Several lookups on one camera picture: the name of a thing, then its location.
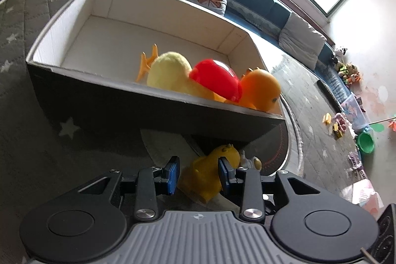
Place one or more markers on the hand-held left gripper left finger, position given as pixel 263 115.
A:
pixel 173 176

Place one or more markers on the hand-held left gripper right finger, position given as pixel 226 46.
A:
pixel 224 176

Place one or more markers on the yellow toy animal figure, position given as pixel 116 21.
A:
pixel 207 171

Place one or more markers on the grey cardboard box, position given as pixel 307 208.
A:
pixel 92 109

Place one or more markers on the small white toy figure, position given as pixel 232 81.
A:
pixel 255 162

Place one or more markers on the orange rubber duck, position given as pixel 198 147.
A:
pixel 260 87

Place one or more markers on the grey patterned floor rug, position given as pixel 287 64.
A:
pixel 312 134

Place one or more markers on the red plastic ball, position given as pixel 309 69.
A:
pixel 213 78

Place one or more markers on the yellow plush duck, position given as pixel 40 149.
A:
pixel 168 72

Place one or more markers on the pink plush toy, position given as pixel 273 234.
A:
pixel 340 120

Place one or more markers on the pink plastic package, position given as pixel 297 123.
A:
pixel 365 196

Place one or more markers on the clear plastic storage bin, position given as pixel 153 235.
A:
pixel 355 112

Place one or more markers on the green plastic bowl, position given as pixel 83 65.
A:
pixel 366 143

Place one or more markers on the grey sofa cushion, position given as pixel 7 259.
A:
pixel 301 38

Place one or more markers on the green flat disc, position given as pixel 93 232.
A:
pixel 377 128

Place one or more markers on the pile of plush toys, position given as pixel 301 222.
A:
pixel 346 67

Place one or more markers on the blue sofa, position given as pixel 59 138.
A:
pixel 256 10

